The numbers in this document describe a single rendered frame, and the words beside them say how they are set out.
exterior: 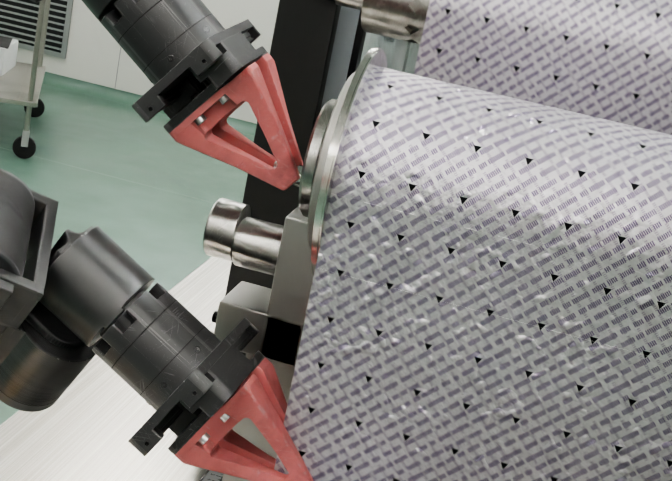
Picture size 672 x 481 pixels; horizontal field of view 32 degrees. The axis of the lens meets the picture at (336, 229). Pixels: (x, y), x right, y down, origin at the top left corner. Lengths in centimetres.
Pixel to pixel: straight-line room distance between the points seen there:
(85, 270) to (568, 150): 29
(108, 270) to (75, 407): 45
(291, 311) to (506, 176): 19
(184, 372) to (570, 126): 26
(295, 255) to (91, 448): 38
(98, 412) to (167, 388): 44
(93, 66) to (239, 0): 96
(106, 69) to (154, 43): 609
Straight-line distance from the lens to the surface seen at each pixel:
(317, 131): 69
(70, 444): 107
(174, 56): 72
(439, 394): 68
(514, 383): 67
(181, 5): 72
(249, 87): 71
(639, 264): 65
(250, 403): 69
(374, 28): 94
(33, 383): 75
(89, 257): 70
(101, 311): 70
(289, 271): 76
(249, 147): 75
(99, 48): 682
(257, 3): 647
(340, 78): 110
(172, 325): 70
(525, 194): 65
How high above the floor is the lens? 141
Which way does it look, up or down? 16 degrees down
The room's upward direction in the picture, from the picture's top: 12 degrees clockwise
